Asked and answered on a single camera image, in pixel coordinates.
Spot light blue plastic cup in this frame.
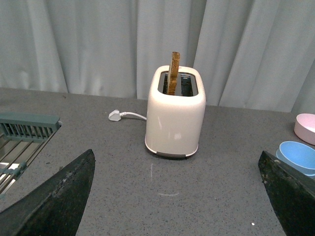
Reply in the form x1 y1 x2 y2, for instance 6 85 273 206
276 149 315 178

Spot grey white curtain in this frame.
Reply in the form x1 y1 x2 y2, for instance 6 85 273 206
0 0 315 114

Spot white power cable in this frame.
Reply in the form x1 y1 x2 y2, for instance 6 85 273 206
122 112 148 121

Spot green dish rack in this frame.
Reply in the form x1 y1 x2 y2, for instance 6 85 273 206
0 112 62 198

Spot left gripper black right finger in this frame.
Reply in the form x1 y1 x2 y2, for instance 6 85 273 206
258 151 315 236

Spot toasted bread slice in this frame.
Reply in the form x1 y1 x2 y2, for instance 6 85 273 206
166 52 180 95

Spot white power plug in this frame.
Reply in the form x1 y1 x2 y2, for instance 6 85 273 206
108 110 124 121

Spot pink plastic bowl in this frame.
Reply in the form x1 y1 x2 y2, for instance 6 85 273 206
294 113 315 145

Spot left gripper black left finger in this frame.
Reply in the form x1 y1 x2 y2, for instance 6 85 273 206
0 149 95 236

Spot cream white toaster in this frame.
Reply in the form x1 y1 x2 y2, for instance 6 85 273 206
145 65 206 159

